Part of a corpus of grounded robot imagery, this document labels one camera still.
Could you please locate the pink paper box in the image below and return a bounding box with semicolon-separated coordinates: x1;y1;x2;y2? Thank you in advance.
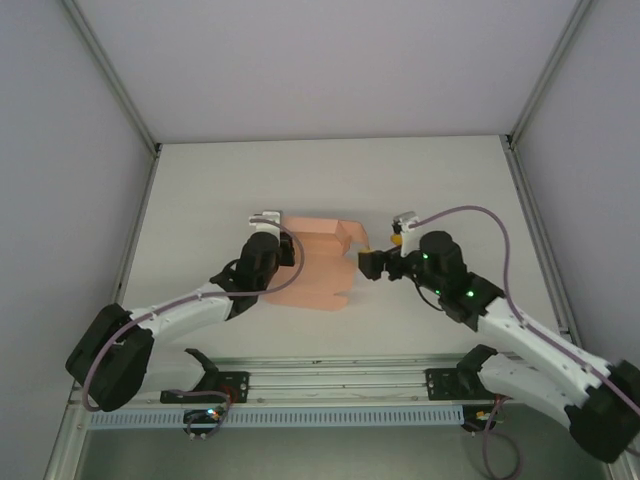
262;215;372;312

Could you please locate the grey metal lower panel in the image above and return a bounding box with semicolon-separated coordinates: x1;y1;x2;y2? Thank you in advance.
74;424;619;480

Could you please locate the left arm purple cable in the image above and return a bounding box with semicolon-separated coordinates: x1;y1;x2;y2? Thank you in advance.
82;215;306;441

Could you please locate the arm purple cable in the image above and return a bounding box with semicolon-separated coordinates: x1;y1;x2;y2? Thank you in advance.
407;203;640;475
82;215;306;441

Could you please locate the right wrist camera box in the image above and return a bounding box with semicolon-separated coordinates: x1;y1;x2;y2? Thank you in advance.
392;210;420;232

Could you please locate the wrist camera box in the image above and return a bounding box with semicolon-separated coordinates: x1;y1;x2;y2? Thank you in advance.
392;210;420;232
247;209;285;231

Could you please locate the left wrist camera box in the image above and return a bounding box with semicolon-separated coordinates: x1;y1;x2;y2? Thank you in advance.
247;209;285;231

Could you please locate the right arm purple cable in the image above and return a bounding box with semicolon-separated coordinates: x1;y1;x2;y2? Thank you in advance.
407;203;640;475

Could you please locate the right aluminium table edge rail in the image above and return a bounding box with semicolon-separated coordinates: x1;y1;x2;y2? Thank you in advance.
499;134;571;334

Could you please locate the aluminium table edge rail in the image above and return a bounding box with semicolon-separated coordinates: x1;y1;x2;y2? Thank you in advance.
107;144;162;311
499;134;571;334

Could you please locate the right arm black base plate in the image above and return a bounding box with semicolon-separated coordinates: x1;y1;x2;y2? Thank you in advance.
424;367;501;401

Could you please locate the aluminium mounting rail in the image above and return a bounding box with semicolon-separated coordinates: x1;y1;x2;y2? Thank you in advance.
69;355;576;407

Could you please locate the left aluminium table edge rail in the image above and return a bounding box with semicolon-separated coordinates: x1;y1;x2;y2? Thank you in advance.
107;144;162;311

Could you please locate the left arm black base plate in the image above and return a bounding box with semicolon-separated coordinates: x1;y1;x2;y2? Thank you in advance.
159;370;251;405

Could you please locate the light blue cable duct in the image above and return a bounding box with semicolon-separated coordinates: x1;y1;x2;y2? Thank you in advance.
88;404;466;429

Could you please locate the right aluminium frame post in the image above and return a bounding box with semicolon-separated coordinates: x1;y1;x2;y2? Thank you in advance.
504;0;599;151

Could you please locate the aluminium frame post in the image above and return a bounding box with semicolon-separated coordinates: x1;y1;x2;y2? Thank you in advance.
62;0;162;156
504;0;599;151

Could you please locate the left aluminium frame post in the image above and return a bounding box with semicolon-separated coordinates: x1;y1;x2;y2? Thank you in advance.
62;0;162;156

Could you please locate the left lower aluminium frame beam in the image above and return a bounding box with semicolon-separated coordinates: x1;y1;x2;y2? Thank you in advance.
43;404;91;480

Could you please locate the aluminium frame beam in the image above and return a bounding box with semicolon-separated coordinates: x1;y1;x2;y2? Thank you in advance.
43;404;91;480
607;457;640;480

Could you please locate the right lower aluminium frame beam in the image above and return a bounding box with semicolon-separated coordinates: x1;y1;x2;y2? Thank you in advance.
607;457;640;480

